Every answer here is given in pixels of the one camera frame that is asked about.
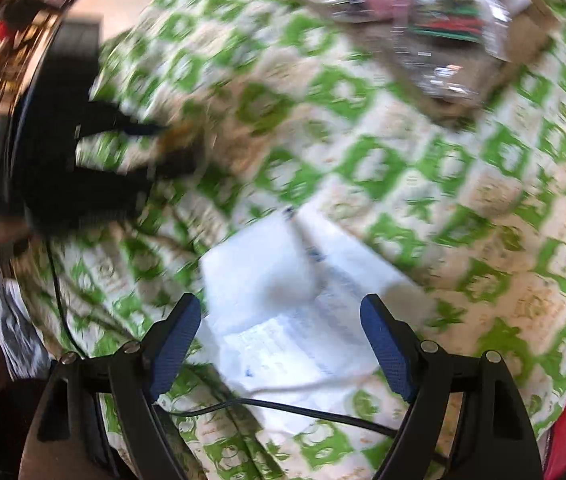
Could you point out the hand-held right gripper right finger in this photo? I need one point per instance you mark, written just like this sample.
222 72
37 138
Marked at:
388 350

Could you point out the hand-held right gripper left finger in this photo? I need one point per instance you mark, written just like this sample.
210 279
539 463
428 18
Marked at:
175 345

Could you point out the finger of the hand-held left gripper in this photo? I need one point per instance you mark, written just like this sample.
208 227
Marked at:
163 167
123 120

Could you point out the small brown bundle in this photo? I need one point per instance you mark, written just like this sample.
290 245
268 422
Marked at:
180 141

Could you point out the white blue print packet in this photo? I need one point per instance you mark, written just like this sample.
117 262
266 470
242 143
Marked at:
348 310
258 280

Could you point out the beige cloth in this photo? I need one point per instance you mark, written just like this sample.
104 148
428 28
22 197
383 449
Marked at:
443 75

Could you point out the colourful strips clear packet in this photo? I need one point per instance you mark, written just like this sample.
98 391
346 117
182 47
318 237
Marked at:
448 20

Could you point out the shallow cardboard box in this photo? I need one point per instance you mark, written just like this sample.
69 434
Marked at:
518 55

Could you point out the black white printed cloth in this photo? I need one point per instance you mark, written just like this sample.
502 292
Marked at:
20 330

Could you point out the green white printed blanket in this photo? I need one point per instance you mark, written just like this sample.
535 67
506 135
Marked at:
363 170

